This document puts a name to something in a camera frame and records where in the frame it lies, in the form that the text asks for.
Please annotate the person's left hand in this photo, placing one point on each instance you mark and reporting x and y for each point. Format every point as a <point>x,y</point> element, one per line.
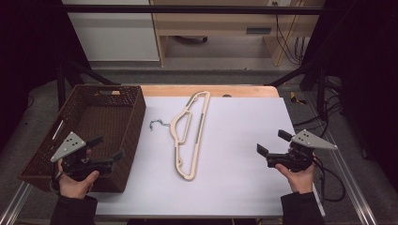
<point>75,188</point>

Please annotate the aluminium rail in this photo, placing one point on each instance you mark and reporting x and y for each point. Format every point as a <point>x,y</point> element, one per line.
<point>14,204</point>
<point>350,184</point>

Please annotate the black curtain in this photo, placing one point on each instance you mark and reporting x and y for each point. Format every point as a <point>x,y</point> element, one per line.
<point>369,78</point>
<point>25,62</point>

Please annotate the light wooden desk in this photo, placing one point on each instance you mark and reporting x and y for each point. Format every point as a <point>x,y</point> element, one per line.
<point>219,22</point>

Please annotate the white cabinet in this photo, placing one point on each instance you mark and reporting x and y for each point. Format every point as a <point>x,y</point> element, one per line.
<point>115,37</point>

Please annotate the black metal frame leg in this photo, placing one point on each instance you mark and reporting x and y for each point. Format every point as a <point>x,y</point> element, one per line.
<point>320,90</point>
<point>61,84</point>

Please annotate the person's right hand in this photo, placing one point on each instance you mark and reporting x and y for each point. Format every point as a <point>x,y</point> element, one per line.
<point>300,181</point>

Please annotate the white table sheet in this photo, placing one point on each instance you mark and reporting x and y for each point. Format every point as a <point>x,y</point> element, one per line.
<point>244,156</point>

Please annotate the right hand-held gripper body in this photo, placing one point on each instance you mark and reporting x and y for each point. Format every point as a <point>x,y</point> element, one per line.
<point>309,140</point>

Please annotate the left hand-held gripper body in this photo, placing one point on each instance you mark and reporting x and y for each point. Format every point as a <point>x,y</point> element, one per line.
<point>69,145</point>

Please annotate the black horizontal metal bar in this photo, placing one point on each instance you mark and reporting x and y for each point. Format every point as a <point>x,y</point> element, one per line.
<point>187,9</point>

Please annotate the yellow and black tool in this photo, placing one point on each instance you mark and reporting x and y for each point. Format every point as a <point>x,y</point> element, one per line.
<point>294,98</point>

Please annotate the brown woven basket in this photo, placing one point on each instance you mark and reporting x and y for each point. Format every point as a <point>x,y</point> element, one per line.
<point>103,115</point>

